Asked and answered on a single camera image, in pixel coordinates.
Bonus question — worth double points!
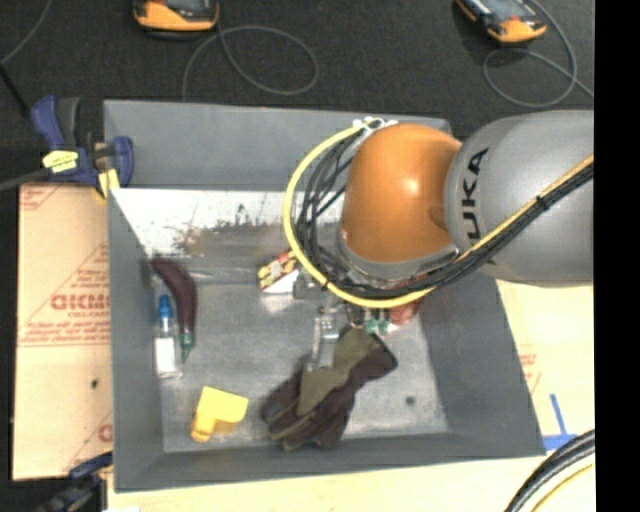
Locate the red-brown round thing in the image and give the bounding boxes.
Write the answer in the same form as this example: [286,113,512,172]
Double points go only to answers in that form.
[388,296,425,332]

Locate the dark brown and olive glove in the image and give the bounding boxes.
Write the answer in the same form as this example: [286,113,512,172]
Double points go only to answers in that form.
[259,326,400,452]

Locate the yellow L-shaped block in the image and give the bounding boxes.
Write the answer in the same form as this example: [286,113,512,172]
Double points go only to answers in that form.
[189,385,250,444]

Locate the red yellow white packet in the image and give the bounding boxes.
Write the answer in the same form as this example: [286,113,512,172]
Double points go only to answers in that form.
[256,249,302,294]

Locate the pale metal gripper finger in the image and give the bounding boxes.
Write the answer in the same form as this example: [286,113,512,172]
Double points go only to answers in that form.
[309,317,328,372]
[325,319,348,368]

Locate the brown cardboard board red print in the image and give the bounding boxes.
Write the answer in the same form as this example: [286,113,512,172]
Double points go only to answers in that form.
[10,181,595,482]

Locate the clear plastic bottle blue cap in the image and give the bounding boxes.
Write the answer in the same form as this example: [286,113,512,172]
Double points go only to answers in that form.
[152,294,184,381]

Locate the grey metal bin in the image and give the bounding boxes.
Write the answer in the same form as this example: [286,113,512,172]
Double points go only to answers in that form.
[102,99,547,492]

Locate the purple toy eggplant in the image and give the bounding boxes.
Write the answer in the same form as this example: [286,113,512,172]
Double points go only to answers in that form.
[149,256,199,364]

